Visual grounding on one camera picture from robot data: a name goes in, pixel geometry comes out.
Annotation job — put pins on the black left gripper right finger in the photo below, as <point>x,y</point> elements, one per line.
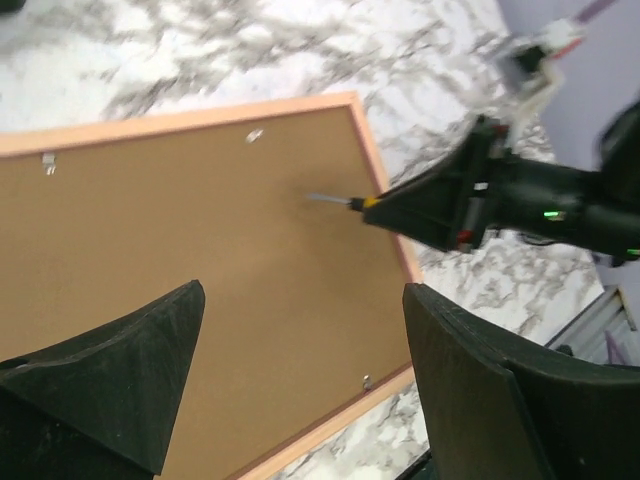
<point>499,406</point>

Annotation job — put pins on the aluminium rail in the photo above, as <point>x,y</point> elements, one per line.
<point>604,332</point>

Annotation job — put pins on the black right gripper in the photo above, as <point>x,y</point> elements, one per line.
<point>482,184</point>

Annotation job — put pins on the yellow handled screwdriver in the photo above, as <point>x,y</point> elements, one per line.
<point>358,204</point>

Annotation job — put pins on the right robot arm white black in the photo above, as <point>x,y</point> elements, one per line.
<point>611,217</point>

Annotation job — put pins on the pink picture frame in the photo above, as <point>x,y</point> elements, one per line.
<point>302,330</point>

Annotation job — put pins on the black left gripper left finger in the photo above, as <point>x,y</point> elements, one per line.
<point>104,402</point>

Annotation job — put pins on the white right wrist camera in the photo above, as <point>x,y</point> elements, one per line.
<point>527,64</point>

